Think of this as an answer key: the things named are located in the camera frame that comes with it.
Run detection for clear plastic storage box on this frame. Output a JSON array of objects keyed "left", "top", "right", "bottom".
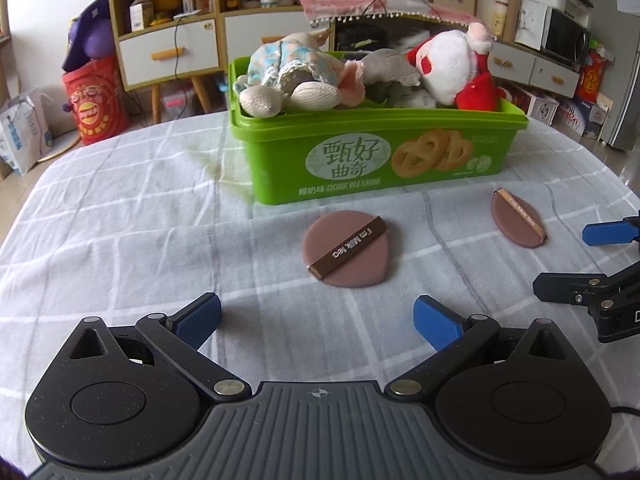
[{"left": 162, "top": 88, "right": 198, "bottom": 120}]

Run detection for white paper shopping bag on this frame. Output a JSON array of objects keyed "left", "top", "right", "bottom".
[{"left": 1, "top": 88, "right": 53, "bottom": 176}]

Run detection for grey checked table cloth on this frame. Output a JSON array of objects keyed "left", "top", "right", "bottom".
[{"left": 1, "top": 114, "right": 639, "bottom": 470}]

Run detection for red printed bucket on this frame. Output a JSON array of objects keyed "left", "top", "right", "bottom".
[{"left": 62, "top": 55, "right": 129, "bottom": 145}]

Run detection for white santa plush toy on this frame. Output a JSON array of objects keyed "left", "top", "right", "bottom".
[{"left": 407, "top": 22, "right": 499, "bottom": 112}]

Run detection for grey green cloth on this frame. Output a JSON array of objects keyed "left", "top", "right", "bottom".
[{"left": 361, "top": 49, "right": 436, "bottom": 108}]

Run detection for microwave oven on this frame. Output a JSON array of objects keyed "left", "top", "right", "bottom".
[{"left": 514, "top": 0, "right": 591, "bottom": 66}]

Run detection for brown powder puff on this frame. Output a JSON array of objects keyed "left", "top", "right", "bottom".
[
  {"left": 302, "top": 210, "right": 390, "bottom": 288},
  {"left": 490, "top": 188, "right": 547, "bottom": 249}
]

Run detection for beige bunny doll blue dress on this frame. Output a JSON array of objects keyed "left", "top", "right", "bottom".
[{"left": 233, "top": 29, "right": 344, "bottom": 118}]

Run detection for purple plush toy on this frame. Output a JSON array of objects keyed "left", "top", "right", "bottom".
[{"left": 62, "top": 0, "right": 116, "bottom": 73}]

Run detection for pink fringed cloth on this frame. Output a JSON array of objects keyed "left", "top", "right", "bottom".
[{"left": 298, "top": 0, "right": 477, "bottom": 26}]

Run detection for wooden cabinet white drawers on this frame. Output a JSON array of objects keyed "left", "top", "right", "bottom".
[{"left": 108, "top": 0, "right": 579, "bottom": 108}]

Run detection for green plastic cookie box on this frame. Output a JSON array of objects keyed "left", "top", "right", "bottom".
[{"left": 226, "top": 50, "right": 531, "bottom": 206}]

